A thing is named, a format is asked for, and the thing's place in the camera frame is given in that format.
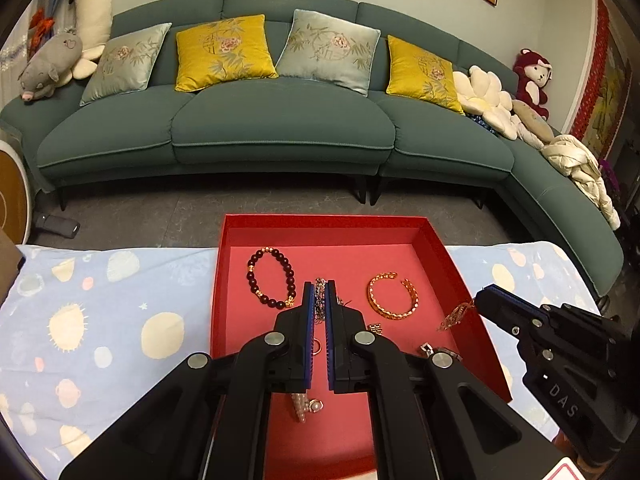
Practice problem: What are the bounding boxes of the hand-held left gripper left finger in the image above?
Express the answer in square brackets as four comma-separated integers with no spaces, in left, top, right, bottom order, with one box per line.
[60,282,315,480]

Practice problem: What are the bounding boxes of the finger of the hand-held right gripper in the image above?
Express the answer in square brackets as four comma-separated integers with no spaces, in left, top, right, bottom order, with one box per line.
[474,284,551,343]

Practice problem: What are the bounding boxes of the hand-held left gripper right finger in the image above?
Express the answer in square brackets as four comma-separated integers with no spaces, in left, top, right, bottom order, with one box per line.
[326,284,566,480]

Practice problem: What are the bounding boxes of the silver chain necklace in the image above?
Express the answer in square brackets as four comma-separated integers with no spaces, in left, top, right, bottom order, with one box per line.
[314,276,351,321]

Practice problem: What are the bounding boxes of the gold brooch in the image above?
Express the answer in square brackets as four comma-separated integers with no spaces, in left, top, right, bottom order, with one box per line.
[437,300,478,333]

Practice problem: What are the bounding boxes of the gold bangle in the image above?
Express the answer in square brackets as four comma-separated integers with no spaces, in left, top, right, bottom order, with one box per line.
[367,271,418,319]

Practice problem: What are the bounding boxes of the black bead bracelet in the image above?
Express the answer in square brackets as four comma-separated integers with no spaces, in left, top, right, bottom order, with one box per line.
[245,246,298,309]

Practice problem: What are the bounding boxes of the small silver earrings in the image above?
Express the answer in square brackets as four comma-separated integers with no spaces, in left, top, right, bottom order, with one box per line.
[419,341,463,361]

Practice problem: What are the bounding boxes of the red cardboard box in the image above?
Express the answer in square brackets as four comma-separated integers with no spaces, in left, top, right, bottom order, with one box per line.
[207,214,515,480]

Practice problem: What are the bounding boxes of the cream crumpled blanket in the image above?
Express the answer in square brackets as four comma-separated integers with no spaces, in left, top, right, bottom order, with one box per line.
[542,135,621,231]

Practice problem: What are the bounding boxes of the blue planet print tablecloth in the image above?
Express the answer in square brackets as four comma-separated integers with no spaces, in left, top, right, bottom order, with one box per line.
[0,242,601,480]

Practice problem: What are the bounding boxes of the brown plush toy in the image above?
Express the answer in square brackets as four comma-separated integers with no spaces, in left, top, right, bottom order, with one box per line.
[510,99,556,146]

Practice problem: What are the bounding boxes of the cream flower shaped cushion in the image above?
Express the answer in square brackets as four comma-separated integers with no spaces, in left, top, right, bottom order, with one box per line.
[452,65,533,141]

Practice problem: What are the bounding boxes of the green fabric sofa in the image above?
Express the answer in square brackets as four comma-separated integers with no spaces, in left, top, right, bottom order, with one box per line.
[0,0,626,298]

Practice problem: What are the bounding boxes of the red monkey plush toy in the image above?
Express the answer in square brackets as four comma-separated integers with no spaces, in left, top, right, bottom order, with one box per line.
[512,49,553,121]

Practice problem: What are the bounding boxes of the yellow embroidered pillow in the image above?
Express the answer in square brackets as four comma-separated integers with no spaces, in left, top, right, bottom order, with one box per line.
[386,35,466,116]
[174,14,279,93]

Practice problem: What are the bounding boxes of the black floor object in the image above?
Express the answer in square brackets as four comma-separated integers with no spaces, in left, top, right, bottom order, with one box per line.
[37,214,80,238]

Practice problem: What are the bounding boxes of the light blue embroidered pillow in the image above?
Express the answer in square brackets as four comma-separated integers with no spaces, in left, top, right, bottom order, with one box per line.
[80,22,173,107]
[276,8,382,97]

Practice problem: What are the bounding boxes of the brown cardboard piece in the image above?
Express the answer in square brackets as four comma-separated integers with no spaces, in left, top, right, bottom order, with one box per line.
[0,232,26,301]

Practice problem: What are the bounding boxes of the round white wooden device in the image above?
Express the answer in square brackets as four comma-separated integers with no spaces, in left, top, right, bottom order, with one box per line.
[0,137,33,246]

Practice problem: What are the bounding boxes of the grey pig plush toy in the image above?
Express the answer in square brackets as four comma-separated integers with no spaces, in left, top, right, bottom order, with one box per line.
[18,30,83,103]

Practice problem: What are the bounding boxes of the white long plush toy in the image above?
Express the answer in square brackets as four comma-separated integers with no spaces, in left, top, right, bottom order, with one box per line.
[67,0,113,81]

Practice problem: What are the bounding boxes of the white curtain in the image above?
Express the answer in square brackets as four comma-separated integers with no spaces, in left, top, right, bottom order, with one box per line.
[0,0,51,111]

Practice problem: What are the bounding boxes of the red hanging ornament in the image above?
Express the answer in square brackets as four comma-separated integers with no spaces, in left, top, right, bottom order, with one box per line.
[27,7,56,46]

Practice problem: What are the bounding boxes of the red bordered wall hanging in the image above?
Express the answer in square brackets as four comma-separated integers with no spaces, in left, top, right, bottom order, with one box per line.
[570,0,636,161]

